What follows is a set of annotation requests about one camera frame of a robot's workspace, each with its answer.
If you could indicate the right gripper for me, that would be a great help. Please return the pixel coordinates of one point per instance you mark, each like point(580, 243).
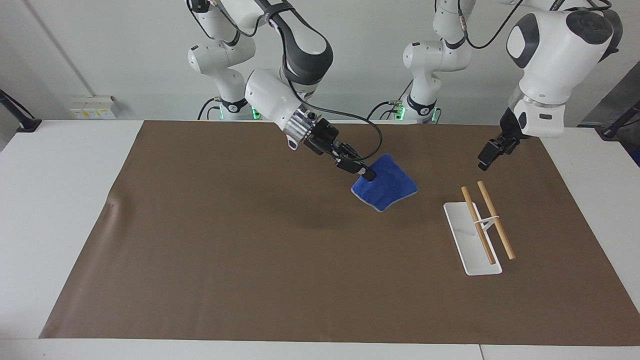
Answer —
point(322, 134)

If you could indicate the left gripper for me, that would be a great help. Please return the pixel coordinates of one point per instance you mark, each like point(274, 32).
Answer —
point(510, 125)

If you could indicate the blue towel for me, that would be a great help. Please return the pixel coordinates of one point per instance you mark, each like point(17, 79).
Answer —
point(387, 187)

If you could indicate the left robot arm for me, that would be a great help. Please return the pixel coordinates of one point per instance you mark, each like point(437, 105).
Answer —
point(560, 55)

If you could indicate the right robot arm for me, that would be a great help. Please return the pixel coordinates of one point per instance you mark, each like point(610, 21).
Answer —
point(270, 95)

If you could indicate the white rack with wooden rods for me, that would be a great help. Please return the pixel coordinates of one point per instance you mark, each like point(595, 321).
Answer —
point(472, 240)

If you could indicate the black stand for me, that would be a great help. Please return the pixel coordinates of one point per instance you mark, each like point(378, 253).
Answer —
point(617, 127)
point(20, 117)

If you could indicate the white wall socket box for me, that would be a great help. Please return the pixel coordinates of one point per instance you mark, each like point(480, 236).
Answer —
point(93, 107)

